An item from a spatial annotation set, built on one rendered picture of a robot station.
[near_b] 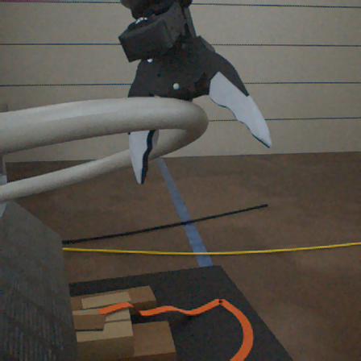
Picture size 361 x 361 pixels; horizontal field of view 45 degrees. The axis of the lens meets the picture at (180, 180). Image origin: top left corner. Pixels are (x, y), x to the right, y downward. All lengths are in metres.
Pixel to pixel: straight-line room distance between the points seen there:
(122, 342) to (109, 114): 1.66
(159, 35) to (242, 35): 5.74
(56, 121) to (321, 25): 6.25
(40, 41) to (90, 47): 0.61
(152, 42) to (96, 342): 1.67
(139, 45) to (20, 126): 0.13
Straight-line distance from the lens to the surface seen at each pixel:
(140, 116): 0.38
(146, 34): 0.39
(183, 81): 0.47
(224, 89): 0.46
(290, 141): 6.48
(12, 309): 1.14
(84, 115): 0.35
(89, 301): 2.40
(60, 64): 5.92
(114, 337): 1.95
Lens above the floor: 1.32
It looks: 16 degrees down
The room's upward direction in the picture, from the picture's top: straight up
